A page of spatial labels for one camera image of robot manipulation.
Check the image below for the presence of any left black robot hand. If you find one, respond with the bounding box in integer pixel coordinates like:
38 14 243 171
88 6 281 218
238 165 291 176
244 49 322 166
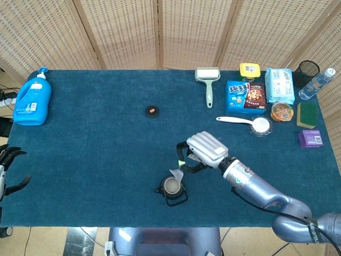
0 143 32 202

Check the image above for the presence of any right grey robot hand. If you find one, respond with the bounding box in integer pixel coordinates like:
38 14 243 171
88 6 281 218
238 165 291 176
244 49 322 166
176 131 230 174

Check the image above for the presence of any pyramid tea bag green tag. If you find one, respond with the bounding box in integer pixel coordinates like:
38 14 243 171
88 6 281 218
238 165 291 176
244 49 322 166
169 159 186 185

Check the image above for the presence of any black cast iron teapot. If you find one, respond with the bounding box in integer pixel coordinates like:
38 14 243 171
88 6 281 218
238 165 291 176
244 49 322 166
155 174 189 207

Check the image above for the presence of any small black lid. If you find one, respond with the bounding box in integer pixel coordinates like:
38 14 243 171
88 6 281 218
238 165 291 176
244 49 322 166
144 105 160 118

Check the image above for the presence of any blue detergent pump bottle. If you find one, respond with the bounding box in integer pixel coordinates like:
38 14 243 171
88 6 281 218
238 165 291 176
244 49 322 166
12 67 52 126

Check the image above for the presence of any pale green lint roller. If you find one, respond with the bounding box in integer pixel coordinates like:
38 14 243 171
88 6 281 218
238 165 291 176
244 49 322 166
194 67 221 109

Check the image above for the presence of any blue cookie box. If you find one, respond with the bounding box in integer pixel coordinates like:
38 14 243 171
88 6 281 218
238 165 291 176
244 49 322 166
225 80 267 115

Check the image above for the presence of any blue table cloth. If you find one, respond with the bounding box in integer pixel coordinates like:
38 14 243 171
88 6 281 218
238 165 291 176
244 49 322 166
0 69 341 228

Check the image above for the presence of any orange jelly cup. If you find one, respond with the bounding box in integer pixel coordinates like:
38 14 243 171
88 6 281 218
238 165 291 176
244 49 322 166
270 101 295 123

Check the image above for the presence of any light blue wet wipes pack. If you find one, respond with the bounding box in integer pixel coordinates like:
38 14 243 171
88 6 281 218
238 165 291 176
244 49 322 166
264 67 296 105

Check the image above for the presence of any blue-grey robot torso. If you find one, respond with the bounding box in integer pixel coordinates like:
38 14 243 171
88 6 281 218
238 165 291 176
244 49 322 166
108 227 223 256

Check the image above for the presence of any small purple box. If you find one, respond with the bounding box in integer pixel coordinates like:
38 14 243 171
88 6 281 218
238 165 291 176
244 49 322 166
297 130 324 149

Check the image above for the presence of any green yellow sponge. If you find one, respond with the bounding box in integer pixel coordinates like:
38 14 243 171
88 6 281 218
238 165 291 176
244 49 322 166
296 102 319 130

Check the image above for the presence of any black mesh pen holder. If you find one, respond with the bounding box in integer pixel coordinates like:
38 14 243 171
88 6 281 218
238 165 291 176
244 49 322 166
292 60 320 89

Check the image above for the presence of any clear plastic water bottle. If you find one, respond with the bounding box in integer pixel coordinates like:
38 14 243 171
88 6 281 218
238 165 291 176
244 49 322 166
298 68 336 101

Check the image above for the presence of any woven bamboo folding screen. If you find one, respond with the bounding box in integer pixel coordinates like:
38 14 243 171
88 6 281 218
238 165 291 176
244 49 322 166
0 0 341 166

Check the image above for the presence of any white handled steel scrubber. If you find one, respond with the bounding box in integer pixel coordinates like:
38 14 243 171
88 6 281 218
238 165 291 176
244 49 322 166
215 116 273 137

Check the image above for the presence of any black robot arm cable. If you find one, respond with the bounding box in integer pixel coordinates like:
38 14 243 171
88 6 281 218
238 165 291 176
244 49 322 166
231 186 341 253

